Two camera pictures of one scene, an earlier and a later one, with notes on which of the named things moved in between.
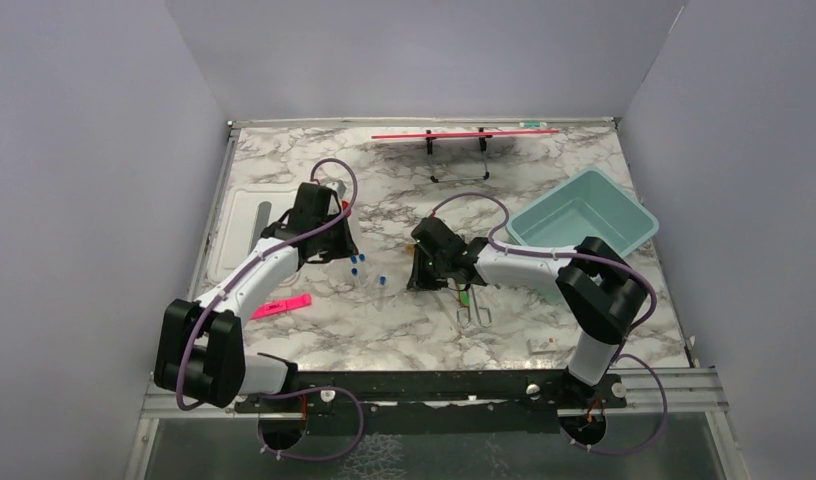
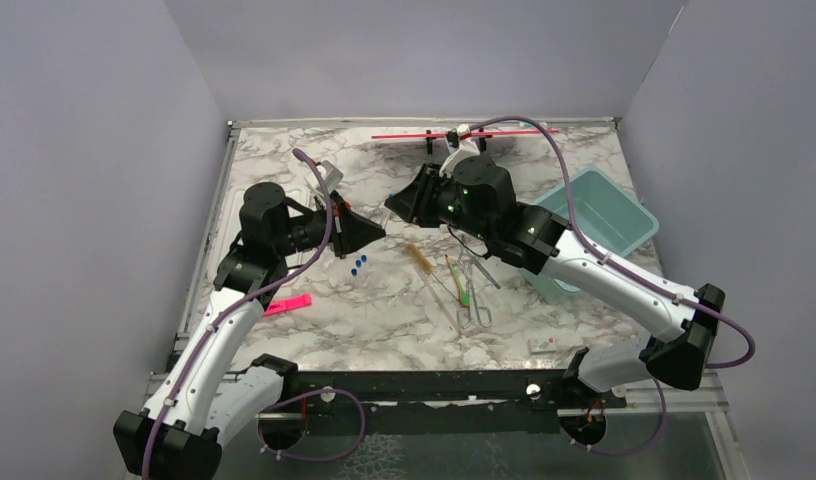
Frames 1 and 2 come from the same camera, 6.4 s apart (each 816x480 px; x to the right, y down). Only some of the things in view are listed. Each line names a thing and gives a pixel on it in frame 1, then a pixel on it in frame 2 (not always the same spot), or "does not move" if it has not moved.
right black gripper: [418, 281] to [410, 203]
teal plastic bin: [589, 206] does not move
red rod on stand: [465, 134] does not move
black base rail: [406, 403] does not move
